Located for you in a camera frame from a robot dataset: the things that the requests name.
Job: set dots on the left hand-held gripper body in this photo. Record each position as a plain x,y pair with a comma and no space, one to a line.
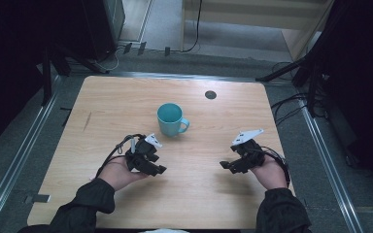
139,152

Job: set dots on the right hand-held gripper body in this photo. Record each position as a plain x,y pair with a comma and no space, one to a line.
251,153

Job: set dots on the teal ceramic mug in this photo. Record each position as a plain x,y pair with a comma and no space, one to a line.
170,124

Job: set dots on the person's left hand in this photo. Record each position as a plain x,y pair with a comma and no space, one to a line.
118,173

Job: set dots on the person's right hand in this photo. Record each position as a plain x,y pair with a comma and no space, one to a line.
272,174

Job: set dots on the person's white clothing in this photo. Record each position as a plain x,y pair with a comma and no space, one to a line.
165,231

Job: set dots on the round dark table grommet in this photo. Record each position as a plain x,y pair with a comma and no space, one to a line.
210,94

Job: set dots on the black metal stand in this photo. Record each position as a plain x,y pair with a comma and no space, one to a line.
47,77
311,77

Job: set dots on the dark curtain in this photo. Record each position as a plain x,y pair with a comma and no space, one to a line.
362,81
6,64

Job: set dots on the black cabinet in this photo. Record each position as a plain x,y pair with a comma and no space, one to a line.
94,26

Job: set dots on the light wooden shelf unit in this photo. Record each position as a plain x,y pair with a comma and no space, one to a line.
259,16

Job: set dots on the metal floor rail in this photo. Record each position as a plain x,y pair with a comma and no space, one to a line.
19,155
330,171

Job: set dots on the small grey metal bracket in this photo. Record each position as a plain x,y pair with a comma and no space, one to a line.
39,198

